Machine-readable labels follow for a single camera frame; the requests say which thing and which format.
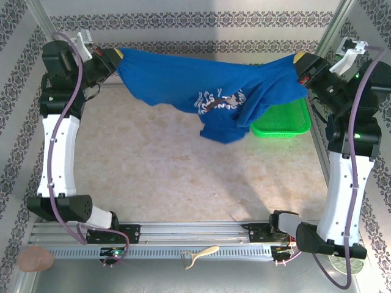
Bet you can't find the blue printed t-shirt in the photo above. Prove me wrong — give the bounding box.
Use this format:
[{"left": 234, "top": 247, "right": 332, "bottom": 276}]
[{"left": 115, "top": 47, "right": 309, "bottom": 145}]

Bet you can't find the green plastic basket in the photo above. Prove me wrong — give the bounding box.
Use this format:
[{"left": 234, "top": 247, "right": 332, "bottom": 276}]
[{"left": 249, "top": 96, "right": 312, "bottom": 140}]

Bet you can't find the round green patterned plate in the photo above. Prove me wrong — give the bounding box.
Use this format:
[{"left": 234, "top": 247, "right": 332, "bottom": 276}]
[{"left": 328, "top": 255, "right": 367, "bottom": 275}]

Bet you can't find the round brown object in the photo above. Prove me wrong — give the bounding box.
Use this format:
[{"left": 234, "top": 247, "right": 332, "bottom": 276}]
[{"left": 19, "top": 246, "right": 55, "bottom": 272}]

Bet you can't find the beige vegetable peeler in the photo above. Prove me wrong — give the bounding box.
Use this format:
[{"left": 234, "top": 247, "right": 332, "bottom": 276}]
[{"left": 180, "top": 245, "right": 220, "bottom": 270}]

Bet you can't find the aluminium frame post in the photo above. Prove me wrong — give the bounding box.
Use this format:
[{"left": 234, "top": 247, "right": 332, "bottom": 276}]
[
  {"left": 26, "top": 0, "right": 56, "bottom": 43},
  {"left": 316, "top": 0, "right": 358, "bottom": 60}
]

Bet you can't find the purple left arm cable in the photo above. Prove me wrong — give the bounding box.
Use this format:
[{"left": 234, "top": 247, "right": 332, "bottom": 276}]
[{"left": 48, "top": 32, "right": 131, "bottom": 269}]

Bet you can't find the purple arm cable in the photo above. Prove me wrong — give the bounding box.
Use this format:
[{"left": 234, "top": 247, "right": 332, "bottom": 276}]
[
  {"left": 274, "top": 45, "right": 388, "bottom": 290},
  {"left": 48, "top": 32, "right": 131, "bottom": 269}
]

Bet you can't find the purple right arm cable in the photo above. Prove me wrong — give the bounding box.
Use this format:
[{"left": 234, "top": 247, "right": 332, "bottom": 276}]
[{"left": 274, "top": 45, "right": 388, "bottom": 290}]

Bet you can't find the aluminium side rail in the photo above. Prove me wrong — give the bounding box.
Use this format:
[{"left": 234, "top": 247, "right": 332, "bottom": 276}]
[{"left": 307, "top": 97, "right": 355, "bottom": 221}]

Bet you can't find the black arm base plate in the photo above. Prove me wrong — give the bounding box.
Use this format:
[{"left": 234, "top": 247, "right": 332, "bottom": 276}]
[
  {"left": 85, "top": 224, "right": 141, "bottom": 245},
  {"left": 241, "top": 222, "right": 294, "bottom": 244}
]

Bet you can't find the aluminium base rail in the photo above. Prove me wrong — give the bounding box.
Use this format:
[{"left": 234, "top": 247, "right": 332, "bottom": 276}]
[{"left": 29, "top": 220, "right": 360, "bottom": 245}]

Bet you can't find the grey slotted cable duct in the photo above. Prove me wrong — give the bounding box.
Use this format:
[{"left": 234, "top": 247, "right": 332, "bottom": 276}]
[{"left": 48, "top": 245, "right": 276, "bottom": 260}]

